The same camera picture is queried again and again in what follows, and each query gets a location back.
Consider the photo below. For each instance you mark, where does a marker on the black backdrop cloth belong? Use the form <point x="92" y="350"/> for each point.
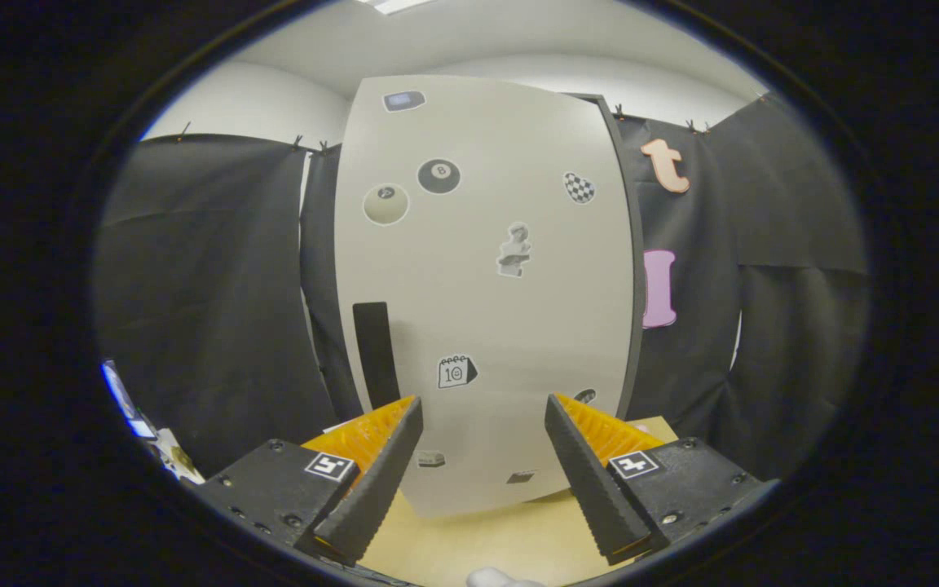
<point x="209" y="285"/>

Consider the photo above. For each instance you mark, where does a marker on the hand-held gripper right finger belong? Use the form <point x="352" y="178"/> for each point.
<point x="588" y="489"/>

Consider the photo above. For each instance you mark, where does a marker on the long ceiling light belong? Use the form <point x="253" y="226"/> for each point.
<point x="396" y="5"/>

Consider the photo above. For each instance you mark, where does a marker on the colourful printed sheet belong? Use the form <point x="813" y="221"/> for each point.
<point x="172" y="456"/>

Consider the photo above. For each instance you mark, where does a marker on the grey shoe cabinet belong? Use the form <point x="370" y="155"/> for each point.
<point x="638" y="244"/>

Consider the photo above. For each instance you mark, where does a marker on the blue and white panel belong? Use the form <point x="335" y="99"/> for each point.
<point x="123" y="399"/>

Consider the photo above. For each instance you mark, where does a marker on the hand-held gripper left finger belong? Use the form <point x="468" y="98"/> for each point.
<point x="380" y="489"/>

